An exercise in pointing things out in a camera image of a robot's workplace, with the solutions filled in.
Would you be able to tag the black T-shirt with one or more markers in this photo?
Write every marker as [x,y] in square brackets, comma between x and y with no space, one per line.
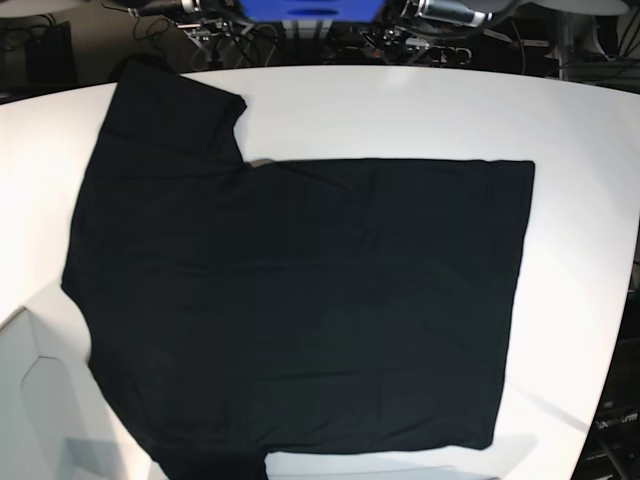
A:
[315,306]

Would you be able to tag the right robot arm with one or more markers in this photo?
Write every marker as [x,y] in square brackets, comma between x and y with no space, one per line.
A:
[170,8]

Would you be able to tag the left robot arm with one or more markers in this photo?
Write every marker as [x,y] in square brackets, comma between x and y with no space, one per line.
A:
[444,11]

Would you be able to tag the black power strip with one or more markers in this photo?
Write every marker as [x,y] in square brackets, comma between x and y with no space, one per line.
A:
[399,55]

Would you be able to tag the blue box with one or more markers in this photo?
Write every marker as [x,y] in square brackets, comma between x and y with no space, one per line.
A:
[333,10]

